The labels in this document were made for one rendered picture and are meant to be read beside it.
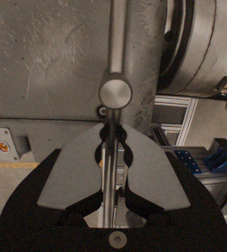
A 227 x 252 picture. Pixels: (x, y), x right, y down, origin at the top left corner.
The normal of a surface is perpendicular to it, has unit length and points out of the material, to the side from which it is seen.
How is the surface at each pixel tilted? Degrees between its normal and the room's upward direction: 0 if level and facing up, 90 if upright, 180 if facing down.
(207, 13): 4
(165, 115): 0
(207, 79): 37
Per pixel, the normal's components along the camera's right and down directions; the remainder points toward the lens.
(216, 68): 0.00, 0.82
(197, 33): 0.01, 0.58
